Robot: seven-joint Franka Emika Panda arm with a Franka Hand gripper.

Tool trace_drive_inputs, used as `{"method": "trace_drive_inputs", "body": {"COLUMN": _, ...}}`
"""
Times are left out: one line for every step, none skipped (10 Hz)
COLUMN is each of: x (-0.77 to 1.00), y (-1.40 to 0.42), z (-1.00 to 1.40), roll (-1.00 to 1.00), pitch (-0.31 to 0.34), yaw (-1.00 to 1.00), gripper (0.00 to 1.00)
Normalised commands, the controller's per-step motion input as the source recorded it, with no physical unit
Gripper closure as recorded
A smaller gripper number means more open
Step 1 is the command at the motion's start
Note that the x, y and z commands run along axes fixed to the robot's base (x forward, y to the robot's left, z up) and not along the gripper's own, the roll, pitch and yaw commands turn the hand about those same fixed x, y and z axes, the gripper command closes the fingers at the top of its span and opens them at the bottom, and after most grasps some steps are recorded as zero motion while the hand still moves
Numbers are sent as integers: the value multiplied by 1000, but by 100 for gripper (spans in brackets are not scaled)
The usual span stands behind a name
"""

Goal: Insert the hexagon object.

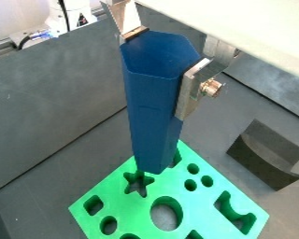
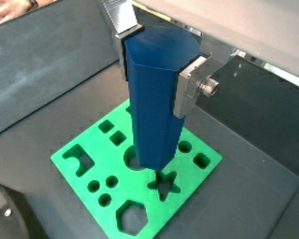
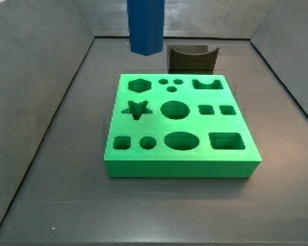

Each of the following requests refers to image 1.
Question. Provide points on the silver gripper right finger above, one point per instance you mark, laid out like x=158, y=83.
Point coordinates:
x=198, y=82

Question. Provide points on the green shape sorter board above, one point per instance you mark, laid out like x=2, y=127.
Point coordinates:
x=189, y=202

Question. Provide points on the dark grey curved block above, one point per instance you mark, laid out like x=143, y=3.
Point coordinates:
x=268, y=154

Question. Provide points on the blue hexagonal prism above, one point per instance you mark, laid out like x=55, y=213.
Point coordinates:
x=155, y=59

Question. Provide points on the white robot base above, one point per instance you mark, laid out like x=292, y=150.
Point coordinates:
x=67, y=16

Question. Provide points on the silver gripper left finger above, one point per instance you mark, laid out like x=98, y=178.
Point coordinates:
x=125, y=14

